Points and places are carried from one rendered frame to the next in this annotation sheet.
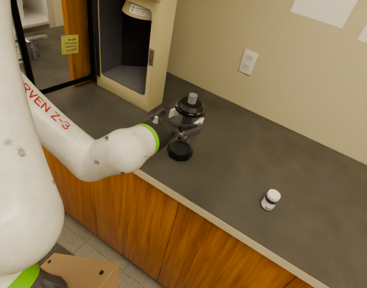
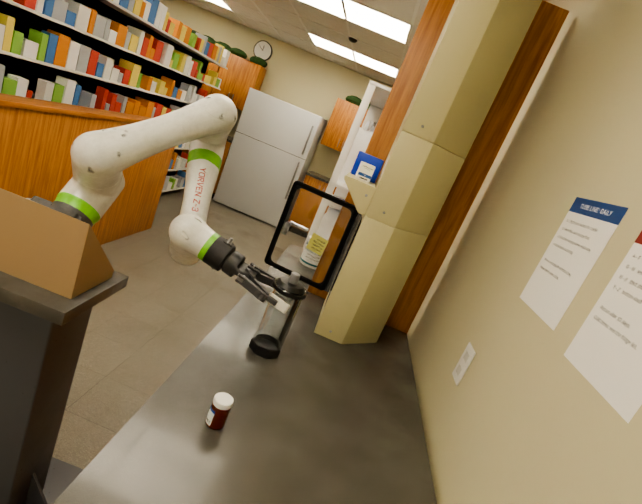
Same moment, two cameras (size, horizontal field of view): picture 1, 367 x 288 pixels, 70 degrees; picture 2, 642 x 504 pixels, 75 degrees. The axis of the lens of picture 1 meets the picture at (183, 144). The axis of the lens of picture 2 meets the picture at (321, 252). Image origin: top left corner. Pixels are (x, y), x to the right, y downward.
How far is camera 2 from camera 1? 1.16 m
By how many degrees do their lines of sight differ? 64
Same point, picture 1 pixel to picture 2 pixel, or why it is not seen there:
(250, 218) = (185, 400)
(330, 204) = not seen: outside the picture
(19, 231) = (85, 139)
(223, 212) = (185, 375)
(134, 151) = (181, 221)
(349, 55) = (548, 382)
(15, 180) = (108, 134)
